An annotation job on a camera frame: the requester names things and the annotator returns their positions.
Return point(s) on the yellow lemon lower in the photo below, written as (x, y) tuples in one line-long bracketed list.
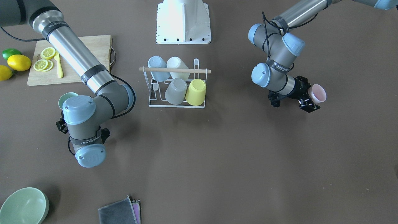
[(5, 73)]

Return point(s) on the cream cup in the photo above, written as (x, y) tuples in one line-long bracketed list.
[(176, 62)]

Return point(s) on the yellow lemon upper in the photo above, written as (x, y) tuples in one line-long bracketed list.
[(19, 62)]

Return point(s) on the lemon slice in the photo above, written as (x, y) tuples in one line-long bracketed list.
[(48, 53), (41, 65), (49, 66)]

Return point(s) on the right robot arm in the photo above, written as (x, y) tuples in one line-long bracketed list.
[(82, 115)]

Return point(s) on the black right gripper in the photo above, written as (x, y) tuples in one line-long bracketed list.
[(61, 124)]

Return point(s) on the pink cup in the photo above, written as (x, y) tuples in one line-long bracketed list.
[(317, 93)]

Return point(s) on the lemon slice back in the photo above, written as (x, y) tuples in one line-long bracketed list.
[(49, 66)]

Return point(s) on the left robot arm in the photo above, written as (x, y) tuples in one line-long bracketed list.
[(275, 38)]

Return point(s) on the yellow lemon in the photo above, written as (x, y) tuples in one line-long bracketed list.
[(5, 73), (19, 62)]

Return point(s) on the yellow cup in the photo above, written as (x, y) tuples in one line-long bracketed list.
[(195, 94)]

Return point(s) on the mint green cup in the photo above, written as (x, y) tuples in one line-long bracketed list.
[(64, 97)]

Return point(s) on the pink cloth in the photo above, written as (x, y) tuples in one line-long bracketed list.
[(137, 211)]

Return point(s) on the green lime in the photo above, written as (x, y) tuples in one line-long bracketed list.
[(10, 52)]

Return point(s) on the light blue cup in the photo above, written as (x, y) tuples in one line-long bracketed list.
[(158, 62)]

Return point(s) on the green bowl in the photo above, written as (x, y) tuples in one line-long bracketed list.
[(25, 206)]

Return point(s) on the white wire cup rack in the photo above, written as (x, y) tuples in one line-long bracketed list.
[(157, 89)]

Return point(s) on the lemon slice top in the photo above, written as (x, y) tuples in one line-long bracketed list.
[(48, 53)]

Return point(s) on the bamboo cutting board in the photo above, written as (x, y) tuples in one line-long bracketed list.
[(100, 46)]

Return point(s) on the yellow plastic knife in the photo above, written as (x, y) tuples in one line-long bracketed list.
[(57, 58)]

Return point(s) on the grey cloth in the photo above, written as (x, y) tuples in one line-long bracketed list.
[(120, 212)]

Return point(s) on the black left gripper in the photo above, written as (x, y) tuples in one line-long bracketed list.
[(298, 88)]

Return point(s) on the lemon slice front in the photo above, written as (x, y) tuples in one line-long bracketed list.
[(41, 65)]

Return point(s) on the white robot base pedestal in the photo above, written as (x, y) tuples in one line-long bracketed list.
[(183, 22)]

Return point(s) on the grey cup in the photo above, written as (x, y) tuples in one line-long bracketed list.
[(176, 91)]

